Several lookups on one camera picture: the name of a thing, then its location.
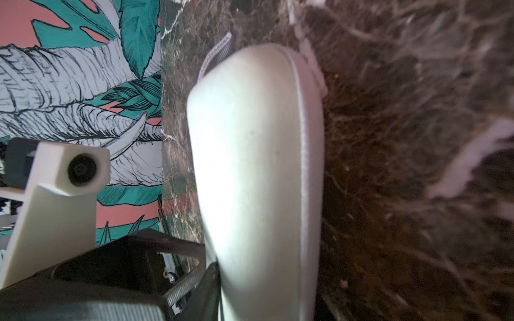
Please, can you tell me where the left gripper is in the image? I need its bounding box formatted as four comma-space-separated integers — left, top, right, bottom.
1, 229, 205, 320

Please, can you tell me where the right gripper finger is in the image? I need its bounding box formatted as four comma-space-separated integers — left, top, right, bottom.
164, 262, 221, 320

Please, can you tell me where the grey umbrella case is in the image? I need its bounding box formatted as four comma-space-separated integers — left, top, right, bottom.
187, 33, 325, 320

